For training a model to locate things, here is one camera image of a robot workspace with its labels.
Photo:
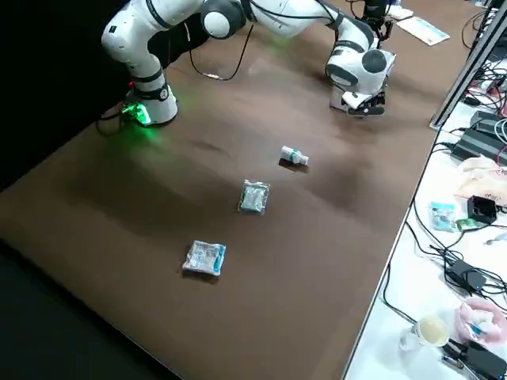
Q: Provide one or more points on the aluminium first-aid case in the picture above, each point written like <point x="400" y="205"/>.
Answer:
<point x="338" y="99"/>

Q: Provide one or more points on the white disinfectant bottle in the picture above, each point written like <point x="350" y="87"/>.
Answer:
<point x="291" y="153"/>

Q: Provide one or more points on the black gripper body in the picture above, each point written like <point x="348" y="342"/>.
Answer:
<point x="378" y="98"/>
<point x="374" y="8"/>

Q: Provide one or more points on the beige plastic bag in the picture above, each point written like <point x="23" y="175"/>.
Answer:
<point x="479" y="178"/>

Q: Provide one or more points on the small blue white packet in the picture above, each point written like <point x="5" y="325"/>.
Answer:
<point x="440" y="215"/>

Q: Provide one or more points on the small green packet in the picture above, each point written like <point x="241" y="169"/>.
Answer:
<point x="465" y="224"/>

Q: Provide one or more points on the aluminium frame post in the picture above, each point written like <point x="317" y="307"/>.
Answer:
<point x="467" y="59"/>

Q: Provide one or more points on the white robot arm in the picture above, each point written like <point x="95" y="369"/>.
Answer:
<point x="130" y="47"/>

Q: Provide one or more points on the pink bowl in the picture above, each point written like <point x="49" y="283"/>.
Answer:
<point x="467" y="312"/>

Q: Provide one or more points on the paper cup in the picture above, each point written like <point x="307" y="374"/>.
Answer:
<point x="429" y="330"/>

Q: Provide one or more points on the black power supply box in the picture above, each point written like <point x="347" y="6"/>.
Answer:
<point x="475" y="144"/>

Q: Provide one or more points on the black flat device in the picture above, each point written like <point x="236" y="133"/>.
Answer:
<point x="483" y="360"/>

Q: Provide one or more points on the clear bag of bandages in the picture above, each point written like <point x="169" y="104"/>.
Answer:
<point x="254" y="198"/>

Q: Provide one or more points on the small black open box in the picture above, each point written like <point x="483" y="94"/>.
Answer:
<point x="481" y="210"/>

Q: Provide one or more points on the clear plastic cup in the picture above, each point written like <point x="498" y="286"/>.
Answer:
<point x="408" y="340"/>

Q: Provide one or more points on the white blue gauze packet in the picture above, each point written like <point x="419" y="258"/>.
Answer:
<point x="204" y="257"/>

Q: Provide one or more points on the black charger brick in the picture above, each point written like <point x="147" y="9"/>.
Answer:
<point x="465" y="277"/>

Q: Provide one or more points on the white side table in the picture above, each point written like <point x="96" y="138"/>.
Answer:
<point x="404" y="285"/>

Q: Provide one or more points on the long blue white packet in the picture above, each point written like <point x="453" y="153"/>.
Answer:
<point x="421" y="31"/>

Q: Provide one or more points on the white hinged pill box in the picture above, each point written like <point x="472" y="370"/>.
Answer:
<point x="402" y="14"/>

